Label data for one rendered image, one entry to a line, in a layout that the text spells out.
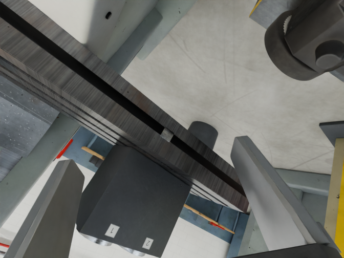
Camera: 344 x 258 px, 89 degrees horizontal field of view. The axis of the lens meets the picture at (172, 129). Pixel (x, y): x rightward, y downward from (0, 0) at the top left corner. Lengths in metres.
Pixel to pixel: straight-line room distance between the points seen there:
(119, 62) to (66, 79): 0.60
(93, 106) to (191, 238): 6.22
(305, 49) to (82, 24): 0.45
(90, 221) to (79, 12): 0.35
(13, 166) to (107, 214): 0.46
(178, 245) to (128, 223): 5.78
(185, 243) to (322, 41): 6.13
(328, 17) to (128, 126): 0.43
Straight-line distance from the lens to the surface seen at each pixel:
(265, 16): 0.73
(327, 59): 0.49
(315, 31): 0.51
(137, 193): 0.43
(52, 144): 0.79
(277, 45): 0.56
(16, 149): 0.79
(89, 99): 0.31
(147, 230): 0.47
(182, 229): 6.10
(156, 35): 1.24
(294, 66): 0.57
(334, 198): 1.64
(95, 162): 4.17
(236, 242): 7.42
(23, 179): 0.80
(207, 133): 2.15
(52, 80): 0.32
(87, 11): 0.28
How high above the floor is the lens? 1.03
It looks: 21 degrees down
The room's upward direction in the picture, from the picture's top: 151 degrees counter-clockwise
